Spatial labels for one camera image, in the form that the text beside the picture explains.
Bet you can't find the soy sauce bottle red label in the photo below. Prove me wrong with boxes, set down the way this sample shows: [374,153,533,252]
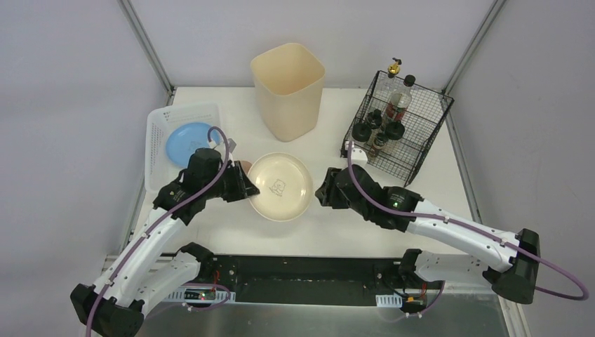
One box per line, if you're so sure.
[383,74,416,126]

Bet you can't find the white plastic basket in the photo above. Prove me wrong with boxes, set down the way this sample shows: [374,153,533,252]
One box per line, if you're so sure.
[145,102,223,193]

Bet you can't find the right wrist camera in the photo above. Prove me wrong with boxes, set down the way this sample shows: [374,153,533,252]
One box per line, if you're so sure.
[347,143,368,167]

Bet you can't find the small dark spice jar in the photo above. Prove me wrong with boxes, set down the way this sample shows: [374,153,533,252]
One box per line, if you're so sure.
[368,132,389,158]

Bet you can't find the blue plate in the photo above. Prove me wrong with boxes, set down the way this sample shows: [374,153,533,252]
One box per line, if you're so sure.
[166,122,211,168]

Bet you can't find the pink mug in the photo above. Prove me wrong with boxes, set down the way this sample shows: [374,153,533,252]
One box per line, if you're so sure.
[240,160,253,173]

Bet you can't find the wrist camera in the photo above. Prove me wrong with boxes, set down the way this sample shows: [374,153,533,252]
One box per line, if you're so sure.
[209,139,236,161]
[347,143,368,167]

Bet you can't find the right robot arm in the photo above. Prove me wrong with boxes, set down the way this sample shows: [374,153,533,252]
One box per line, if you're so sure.
[314,165,540,305]

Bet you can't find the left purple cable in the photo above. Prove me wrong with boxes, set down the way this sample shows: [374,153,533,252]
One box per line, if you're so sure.
[85,125,231,337]

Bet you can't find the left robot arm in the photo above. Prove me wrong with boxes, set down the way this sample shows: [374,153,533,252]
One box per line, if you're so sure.
[70,148,260,336]

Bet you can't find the beige plastic bin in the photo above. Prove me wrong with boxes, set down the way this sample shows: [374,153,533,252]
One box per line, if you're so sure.
[250,43,326,143]

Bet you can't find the beige plate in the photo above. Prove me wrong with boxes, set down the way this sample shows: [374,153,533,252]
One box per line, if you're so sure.
[248,152,314,222]

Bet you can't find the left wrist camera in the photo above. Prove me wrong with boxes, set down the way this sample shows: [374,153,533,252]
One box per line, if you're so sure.
[209,139,236,161]

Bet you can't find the black wire basket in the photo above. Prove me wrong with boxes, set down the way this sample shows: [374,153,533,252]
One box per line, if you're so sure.
[340,70,454,185]

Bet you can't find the clear glass bottle gold cap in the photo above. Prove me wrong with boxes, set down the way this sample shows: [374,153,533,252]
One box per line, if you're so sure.
[379,58,402,103]

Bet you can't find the black lid jar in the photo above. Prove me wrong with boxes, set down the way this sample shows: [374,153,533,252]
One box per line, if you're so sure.
[384,121,406,140]
[351,122,372,148]
[366,109,382,131]

